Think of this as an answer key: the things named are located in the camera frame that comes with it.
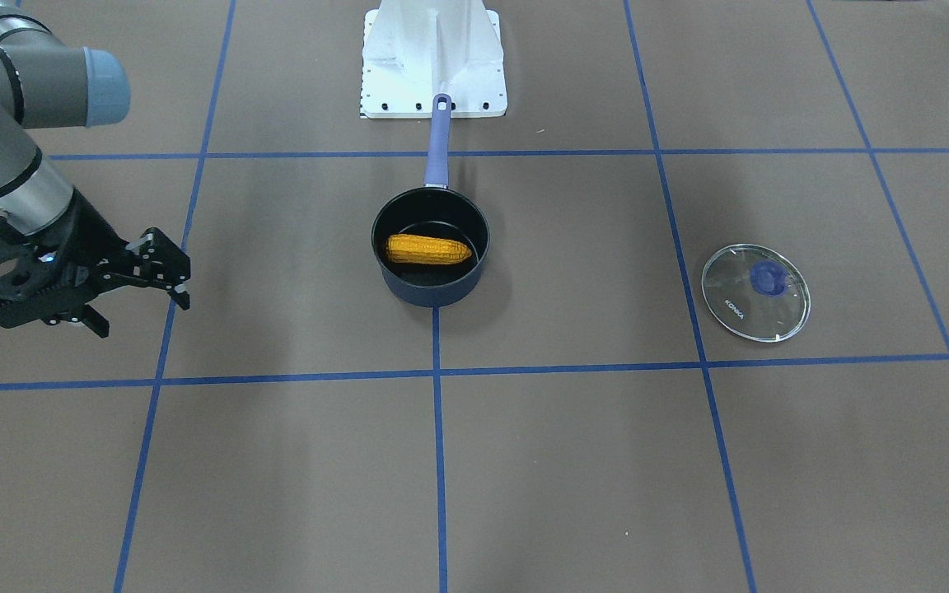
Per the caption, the yellow corn cob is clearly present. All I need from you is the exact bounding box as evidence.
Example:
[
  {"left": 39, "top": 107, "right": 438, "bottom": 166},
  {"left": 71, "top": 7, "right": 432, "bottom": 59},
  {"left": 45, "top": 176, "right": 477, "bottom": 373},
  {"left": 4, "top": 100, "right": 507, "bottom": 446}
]
[{"left": 386, "top": 234, "right": 474, "bottom": 266}]

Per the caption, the white metal mounting plate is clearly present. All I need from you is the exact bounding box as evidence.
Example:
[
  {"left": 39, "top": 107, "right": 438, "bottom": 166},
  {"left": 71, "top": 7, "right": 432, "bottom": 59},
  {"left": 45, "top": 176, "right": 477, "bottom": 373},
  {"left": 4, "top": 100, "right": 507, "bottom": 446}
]
[{"left": 359, "top": 1, "right": 508, "bottom": 119}]

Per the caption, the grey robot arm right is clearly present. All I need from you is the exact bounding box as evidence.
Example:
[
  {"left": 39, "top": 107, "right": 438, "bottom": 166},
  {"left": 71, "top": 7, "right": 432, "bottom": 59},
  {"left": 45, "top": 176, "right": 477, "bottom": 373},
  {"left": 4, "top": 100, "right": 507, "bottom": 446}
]
[{"left": 0, "top": 1, "right": 191, "bottom": 338}]

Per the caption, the dark blue saucepan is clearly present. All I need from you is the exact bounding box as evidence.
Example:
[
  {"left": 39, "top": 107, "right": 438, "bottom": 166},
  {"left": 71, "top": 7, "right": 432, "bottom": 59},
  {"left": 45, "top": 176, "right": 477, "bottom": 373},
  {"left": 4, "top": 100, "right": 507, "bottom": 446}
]
[{"left": 372, "top": 94, "right": 491, "bottom": 308}]

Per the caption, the brown paper table mat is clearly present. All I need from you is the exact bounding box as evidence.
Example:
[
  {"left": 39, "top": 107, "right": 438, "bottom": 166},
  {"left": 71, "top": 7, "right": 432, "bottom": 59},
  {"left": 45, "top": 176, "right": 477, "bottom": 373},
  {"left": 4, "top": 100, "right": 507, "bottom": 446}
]
[{"left": 0, "top": 1, "right": 949, "bottom": 592}]

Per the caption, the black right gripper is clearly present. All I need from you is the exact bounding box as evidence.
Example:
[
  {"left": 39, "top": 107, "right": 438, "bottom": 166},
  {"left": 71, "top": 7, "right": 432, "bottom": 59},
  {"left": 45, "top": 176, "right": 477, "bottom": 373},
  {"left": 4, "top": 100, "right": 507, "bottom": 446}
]
[{"left": 0, "top": 191, "right": 192, "bottom": 339}]

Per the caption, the glass pot lid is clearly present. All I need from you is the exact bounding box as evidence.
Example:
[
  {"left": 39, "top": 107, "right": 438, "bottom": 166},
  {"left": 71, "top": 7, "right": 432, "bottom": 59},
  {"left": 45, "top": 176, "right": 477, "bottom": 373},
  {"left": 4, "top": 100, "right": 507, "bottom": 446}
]
[{"left": 699, "top": 243, "right": 812, "bottom": 343}]

